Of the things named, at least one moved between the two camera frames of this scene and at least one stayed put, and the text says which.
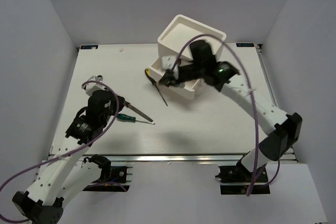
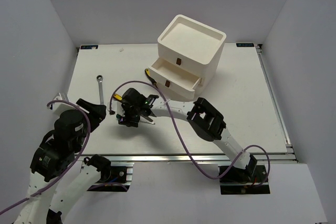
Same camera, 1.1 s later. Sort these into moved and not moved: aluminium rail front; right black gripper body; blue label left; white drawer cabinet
Moved: right black gripper body
Not moved: blue label left; white drawer cabinet; aluminium rail front
